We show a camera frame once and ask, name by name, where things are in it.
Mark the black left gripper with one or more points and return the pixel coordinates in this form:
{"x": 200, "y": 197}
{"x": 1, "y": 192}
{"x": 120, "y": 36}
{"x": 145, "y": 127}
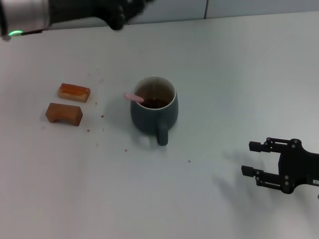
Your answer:
{"x": 99, "y": 8}

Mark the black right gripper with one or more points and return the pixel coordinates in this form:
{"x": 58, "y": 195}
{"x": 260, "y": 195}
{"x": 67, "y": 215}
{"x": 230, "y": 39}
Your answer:
{"x": 296, "y": 169}

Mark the grey ceramic cup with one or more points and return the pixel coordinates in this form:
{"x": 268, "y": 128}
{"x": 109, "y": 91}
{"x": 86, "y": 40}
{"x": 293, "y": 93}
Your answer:
{"x": 147, "y": 119}

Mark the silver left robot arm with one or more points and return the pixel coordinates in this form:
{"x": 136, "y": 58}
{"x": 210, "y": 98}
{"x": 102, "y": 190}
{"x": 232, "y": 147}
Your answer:
{"x": 25, "y": 13}

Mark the light wooden block red stain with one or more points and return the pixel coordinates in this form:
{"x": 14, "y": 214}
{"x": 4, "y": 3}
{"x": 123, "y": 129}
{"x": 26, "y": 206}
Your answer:
{"x": 74, "y": 93}

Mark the brown wooden arch block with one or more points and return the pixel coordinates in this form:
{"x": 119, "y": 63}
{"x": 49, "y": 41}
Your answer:
{"x": 67, "y": 113}

